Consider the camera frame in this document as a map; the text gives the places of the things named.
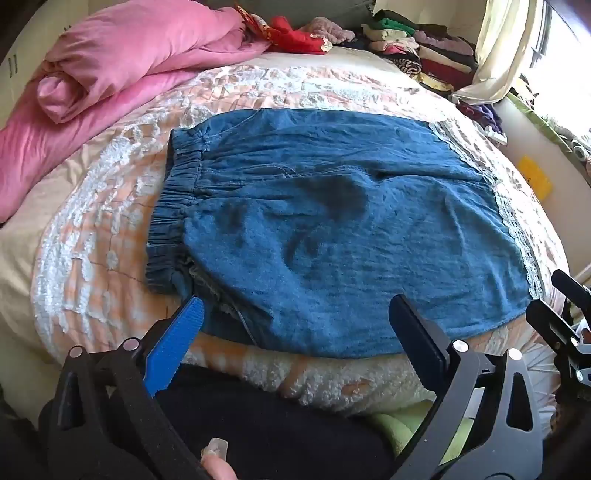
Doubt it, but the person's left hand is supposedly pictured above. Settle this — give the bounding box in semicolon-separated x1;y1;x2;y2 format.
201;438;242;480

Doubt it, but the mauve fluffy cloth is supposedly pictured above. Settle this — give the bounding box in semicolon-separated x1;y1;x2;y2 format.
308;16;356;45

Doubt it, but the window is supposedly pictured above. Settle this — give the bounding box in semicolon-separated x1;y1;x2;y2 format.
517;0;591;158

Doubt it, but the cream wardrobe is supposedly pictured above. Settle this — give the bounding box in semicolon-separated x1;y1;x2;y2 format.
0;23;51;121

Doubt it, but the pink duvet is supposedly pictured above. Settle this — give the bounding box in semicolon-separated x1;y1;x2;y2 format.
0;0;273;222

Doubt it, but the purple garment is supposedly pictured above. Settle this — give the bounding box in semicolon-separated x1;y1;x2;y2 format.
456;100;507;145

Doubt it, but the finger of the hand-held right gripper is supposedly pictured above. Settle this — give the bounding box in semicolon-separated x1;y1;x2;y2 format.
551;270;591;319
525;299;591;370

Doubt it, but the red garment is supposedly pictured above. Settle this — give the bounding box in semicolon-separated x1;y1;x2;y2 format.
270;16;334;56

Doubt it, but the person's black clothing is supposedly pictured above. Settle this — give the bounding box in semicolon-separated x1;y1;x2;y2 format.
154;362;398;480

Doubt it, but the cream curtain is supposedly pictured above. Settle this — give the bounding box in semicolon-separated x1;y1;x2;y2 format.
450;0;555;104

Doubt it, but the red gold patterned cloth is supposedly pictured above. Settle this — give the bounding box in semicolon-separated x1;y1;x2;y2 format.
235;4;280;44

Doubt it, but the person's green hoodie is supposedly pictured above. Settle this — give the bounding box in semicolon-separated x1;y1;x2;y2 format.
369;399;468;468

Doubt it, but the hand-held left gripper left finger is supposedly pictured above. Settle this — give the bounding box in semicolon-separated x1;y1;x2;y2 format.
39;296;218;480

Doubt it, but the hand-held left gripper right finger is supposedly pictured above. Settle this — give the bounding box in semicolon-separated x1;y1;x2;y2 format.
389;294;546;480

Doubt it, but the grey headboard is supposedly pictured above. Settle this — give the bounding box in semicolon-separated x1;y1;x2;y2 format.
245;0;384;19

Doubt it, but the pile of folded clothes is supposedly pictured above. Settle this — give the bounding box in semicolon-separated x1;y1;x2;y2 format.
355;9;481;95

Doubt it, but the bed with cream sheet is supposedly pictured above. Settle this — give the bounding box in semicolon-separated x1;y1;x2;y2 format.
0;46;462;416

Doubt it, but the blue denim pants lace trim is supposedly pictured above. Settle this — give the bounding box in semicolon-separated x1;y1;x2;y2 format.
145;110;546;360

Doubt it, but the pink white printed blanket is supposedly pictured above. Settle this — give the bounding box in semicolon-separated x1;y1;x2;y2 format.
30;60;573;411

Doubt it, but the yellow paper sheet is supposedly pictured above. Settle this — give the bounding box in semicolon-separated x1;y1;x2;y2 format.
516;154;553;201

